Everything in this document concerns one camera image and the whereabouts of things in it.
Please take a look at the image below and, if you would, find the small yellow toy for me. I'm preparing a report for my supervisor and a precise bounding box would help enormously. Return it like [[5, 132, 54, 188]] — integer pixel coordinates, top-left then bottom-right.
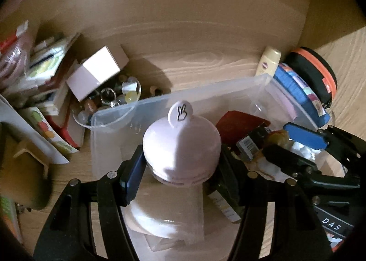
[[266, 129, 291, 151]]

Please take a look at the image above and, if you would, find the cream lotion tube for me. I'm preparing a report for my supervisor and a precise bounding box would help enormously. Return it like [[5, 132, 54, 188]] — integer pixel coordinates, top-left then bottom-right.
[[255, 46, 282, 77]]

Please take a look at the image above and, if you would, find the wooden desk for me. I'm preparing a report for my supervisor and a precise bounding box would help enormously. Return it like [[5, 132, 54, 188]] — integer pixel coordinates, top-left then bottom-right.
[[0, 0, 366, 261]]

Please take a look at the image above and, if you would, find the blue patchwork pouch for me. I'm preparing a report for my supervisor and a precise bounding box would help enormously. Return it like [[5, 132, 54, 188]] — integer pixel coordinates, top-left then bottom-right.
[[273, 62, 331, 128]]

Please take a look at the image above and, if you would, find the white green printed pamphlet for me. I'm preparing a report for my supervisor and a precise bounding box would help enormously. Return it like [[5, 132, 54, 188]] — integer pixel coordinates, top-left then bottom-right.
[[19, 106, 80, 156]]

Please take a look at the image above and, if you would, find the light wooden stand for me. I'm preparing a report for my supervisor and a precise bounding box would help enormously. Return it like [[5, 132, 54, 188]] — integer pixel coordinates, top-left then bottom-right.
[[10, 139, 50, 180]]

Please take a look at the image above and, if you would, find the small labelled bottle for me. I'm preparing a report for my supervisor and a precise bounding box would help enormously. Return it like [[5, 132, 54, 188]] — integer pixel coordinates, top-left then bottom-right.
[[206, 187, 243, 224]]

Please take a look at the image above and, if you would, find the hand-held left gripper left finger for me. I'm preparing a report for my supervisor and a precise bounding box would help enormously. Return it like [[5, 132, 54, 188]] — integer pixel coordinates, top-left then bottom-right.
[[34, 144, 147, 261]]

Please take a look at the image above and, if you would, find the clear plastic packet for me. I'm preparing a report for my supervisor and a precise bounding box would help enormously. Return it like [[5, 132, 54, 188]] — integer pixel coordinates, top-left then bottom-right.
[[144, 185, 206, 251]]

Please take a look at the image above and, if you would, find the black case with orange zip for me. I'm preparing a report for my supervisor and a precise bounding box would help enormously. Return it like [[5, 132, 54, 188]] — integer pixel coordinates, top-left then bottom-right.
[[286, 46, 338, 108]]

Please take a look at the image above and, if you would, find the white dome desktop vacuum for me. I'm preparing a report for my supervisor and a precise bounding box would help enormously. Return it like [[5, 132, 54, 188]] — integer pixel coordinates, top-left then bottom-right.
[[142, 100, 222, 186]]

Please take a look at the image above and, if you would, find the black box with barcode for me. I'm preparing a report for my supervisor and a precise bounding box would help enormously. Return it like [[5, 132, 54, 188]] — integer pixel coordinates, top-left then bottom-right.
[[236, 123, 271, 162]]

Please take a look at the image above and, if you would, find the clear plastic storage box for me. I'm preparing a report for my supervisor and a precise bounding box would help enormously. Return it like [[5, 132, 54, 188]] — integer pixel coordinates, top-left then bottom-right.
[[90, 74, 335, 261]]

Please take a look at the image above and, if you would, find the red fabric pouch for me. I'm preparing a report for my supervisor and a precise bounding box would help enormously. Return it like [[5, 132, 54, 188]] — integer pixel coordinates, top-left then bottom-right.
[[215, 110, 271, 147]]

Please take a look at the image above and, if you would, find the small white cardboard box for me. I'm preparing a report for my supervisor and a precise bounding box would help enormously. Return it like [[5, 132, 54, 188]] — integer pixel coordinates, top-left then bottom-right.
[[66, 46, 130, 102]]

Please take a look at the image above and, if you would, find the white drawstring pouch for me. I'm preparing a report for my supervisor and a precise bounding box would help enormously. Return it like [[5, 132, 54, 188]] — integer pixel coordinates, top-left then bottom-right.
[[287, 139, 316, 161]]

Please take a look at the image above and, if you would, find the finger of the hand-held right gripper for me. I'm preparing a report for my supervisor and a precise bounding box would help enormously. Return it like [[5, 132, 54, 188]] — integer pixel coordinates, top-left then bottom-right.
[[283, 122, 329, 151], [262, 144, 318, 179]]

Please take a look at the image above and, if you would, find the glass bowl of marbles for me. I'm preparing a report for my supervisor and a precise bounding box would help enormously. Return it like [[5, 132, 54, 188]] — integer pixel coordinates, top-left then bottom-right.
[[72, 76, 143, 133]]

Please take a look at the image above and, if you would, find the stack of books and packets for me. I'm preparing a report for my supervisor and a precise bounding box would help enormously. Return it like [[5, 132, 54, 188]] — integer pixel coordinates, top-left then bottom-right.
[[0, 21, 86, 148]]

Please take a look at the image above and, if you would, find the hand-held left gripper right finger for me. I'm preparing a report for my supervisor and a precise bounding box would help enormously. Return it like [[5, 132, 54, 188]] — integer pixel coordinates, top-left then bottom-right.
[[206, 145, 333, 261]]

